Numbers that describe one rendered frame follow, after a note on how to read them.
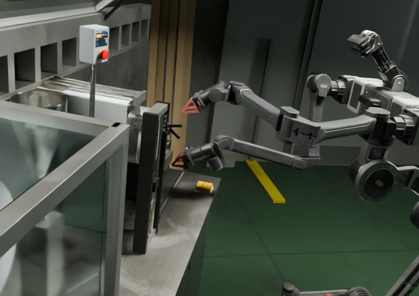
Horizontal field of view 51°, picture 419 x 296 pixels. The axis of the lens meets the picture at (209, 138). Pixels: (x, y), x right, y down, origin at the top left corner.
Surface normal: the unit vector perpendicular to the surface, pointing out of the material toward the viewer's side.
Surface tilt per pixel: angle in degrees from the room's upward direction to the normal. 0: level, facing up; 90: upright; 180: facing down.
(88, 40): 90
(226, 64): 90
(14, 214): 0
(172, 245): 0
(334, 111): 90
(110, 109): 90
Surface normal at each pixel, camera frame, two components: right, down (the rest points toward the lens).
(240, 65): 0.22, 0.38
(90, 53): -0.39, 0.29
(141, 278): 0.13, -0.92
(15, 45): 0.97, 0.18
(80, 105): -0.18, 0.33
